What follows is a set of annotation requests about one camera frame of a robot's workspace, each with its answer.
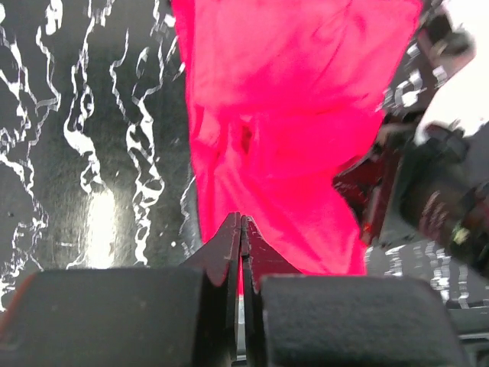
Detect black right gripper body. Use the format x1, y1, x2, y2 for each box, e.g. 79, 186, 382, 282
333, 123, 488, 268

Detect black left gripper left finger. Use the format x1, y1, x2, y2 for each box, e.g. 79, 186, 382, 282
1, 213, 241, 366

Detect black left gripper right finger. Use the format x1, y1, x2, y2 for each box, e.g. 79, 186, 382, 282
241, 217, 466, 366

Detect crimson red t shirt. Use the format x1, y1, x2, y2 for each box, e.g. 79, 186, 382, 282
172, 1, 423, 276

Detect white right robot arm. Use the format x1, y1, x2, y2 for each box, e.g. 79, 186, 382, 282
334, 1, 488, 276

